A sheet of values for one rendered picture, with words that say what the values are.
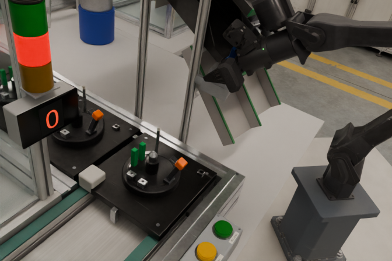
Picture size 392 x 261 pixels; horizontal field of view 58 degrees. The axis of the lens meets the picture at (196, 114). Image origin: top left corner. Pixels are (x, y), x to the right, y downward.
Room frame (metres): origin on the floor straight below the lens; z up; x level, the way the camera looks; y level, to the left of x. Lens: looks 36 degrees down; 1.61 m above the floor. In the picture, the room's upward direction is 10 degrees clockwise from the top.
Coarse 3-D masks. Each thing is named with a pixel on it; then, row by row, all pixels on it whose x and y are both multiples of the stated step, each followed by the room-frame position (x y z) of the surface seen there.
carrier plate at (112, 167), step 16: (128, 144) 0.70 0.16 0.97; (160, 144) 0.73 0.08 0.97; (112, 160) 0.64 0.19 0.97; (192, 160) 0.69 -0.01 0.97; (112, 176) 0.58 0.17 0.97; (192, 176) 0.63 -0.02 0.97; (208, 176) 0.64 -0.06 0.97; (96, 192) 0.53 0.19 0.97; (112, 192) 0.54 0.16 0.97; (128, 192) 0.54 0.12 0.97; (176, 192) 0.57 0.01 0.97; (192, 192) 0.58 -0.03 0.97; (128, 208) 0.50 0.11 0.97; (144, 208) 0.51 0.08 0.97; (160, 208) 0.52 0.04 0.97; (176, 208) 0.52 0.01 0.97; (144, 224) 0.47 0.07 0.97; (160, 224) 0.47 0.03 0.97
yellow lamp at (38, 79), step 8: (48, 64) 0.49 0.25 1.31; (24, 72) 0.47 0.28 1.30; (32, 72) 0.47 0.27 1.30; (40, 72) 0.47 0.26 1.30; (48, 72) 0.49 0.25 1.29; (24, 80) 0.47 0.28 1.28; (32, 80) 0.47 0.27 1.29; (40, 80) 0.47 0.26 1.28; (48, 80) 0.48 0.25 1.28; (24, 88) 0.47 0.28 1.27; (32, 88) 0.47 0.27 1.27; (40, 88) 0.47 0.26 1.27; (48, 88) 0.48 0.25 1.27
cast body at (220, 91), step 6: (216, 66) 0.69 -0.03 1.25; (198, 78) 0.70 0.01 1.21; (204, 84) 0.68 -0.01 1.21; (210, 84) 0.67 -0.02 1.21; (216, 84) 0.67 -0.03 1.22; (222, 84) 0.67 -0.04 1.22; (204, 90) 0.68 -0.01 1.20; (210, 90) 0.67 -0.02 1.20; (216, 90) 0.67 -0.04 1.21; (222, 90) 0.66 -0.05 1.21; (228, 90) 0.66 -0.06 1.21; (216, 96) 0.67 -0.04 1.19; (222, 96) 0.66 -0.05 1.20
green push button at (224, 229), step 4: (220, 220) 0.51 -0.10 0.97; (224, 220) 0.51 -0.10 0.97; (216, 224) 0.50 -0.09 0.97; (220, 224) 0.50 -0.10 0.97; (224, 224) 0.50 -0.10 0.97; (228, 224) 0.50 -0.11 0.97; (216, 228) 0.49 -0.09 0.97; (220, 228) 0.49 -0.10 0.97; (224, 228) 0.49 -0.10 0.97; (228, 228) 0.49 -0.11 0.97; (232, 228) 0.50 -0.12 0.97; (216, 232) 0.48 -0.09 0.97; (220, 232) 0.48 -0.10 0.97; (224, 232) 0.48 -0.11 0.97; (228, 232) 0.48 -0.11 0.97; (220, 236) 0.48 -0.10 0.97; (224, 236) 0.48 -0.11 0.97; (228, 236) 0.48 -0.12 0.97
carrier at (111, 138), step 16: (80, 96) 0.88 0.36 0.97; (80, 112) 0.73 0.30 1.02; (64, 128) 0.70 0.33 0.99; (80, 128) 0.71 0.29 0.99; (96, 128) 0.72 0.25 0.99; (128, 128) 0.77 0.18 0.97; (48, 144) 0.65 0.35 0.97; (64, 144) 0.65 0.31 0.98; (80, 144) 0.66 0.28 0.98; (96, 144) 0.68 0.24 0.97; (112, 144) 0.69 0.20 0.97; (64, 160) 0.61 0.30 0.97; (80, 160) 0.62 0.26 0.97; (96, 160) 0.63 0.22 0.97
